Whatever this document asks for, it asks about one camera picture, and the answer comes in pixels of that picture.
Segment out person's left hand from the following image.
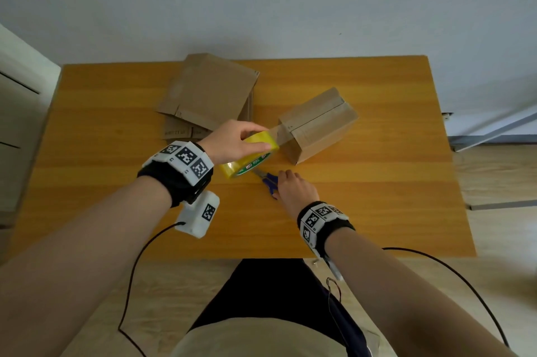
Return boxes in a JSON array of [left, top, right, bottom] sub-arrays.
[[208, 119, 274, 167]]

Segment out person's right hand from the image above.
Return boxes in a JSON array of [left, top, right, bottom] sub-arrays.
[[275, 169, 321, 219]]

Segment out yellow tape roll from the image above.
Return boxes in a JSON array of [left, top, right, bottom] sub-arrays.
[[220, 130, 290, 180]]

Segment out blue-handled scissors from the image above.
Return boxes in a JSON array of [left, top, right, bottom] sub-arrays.
[[251, 169, 281, 201]]

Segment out stack of cardboard boxes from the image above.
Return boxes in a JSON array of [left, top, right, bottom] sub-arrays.
[[155, 52, 261, 146]]

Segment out brown cardboard paper box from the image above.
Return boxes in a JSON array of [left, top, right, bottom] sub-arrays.
[[277, 87, 360, 166]]

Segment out person's left forearm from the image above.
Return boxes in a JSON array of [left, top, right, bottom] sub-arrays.
[[0, 176, 173, 357]]

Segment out person's right forearm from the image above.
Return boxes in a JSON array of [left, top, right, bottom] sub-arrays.
[[325, 226, 519, 357]]

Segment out person's dark and beige clothing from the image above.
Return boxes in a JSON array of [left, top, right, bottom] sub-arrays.
[[169, 259, 380, 357]]

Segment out black right wristband with markers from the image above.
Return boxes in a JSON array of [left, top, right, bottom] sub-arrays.
[[296, 200, 356, 259]]

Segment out black wristband with markers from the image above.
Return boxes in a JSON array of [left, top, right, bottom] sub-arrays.
[[296, 200, 356, 259], [137, 141, 215, 207]]

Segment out black left wristband with markers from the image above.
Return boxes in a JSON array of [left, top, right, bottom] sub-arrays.
[[137, 141, 215, 207]]

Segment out white cabinet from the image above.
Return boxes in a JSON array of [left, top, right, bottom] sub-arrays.
[[0, 23, 63, 227]]

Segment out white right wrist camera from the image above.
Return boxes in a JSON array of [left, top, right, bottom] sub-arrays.
[[312, 254, 344, 283]]

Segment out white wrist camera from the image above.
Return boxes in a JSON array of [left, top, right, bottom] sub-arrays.
[[312, 254, 344, 283], [175, 191, 220, 239]]

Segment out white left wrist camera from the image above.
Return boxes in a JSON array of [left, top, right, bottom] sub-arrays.
[[175, 191, 220, 239]]

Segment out black left camera cable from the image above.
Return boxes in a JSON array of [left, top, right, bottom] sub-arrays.
[[117, 221, 186, 357]]

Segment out black camera cable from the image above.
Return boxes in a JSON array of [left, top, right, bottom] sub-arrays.
[[117, 221, 186, 357], [381, 246, 511, 349]]

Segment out thin dark cord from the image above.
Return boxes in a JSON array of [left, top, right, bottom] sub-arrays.
[[325, 278, 374, 357]]

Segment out black right camera cable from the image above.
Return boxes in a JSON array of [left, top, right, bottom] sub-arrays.
[[381, 246, 511, 349]]

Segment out grey metal table frame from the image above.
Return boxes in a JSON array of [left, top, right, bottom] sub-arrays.
[[446, 105, 537, 212]]

